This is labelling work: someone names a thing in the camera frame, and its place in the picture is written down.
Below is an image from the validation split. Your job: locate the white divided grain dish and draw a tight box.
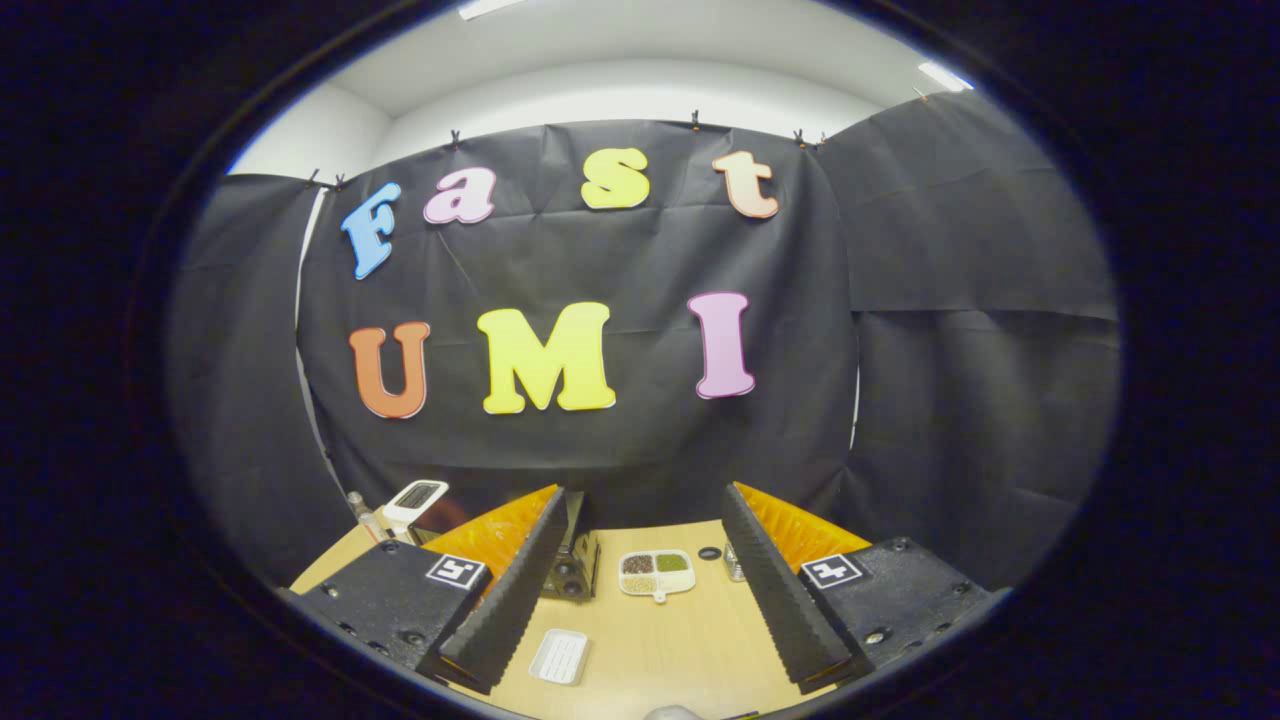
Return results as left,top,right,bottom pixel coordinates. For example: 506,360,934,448
618,549,696,605

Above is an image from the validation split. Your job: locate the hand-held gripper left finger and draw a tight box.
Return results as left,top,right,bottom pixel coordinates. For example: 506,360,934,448
275,484,569,696

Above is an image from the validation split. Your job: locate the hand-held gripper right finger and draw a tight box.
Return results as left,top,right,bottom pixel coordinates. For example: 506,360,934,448
720,481,1011,697

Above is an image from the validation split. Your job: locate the clear glass bottle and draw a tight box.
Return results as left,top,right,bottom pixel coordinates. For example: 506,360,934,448
346,491,387,544

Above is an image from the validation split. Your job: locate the black toaster oven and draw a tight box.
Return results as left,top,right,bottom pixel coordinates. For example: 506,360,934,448
540,490,602,602

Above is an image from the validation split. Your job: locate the small white rectangular tray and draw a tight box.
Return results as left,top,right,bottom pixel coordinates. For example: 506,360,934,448
528,628,591,687

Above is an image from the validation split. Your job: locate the white pop-up toaster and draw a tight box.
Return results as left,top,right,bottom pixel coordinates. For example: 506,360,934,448
383,480,450,532

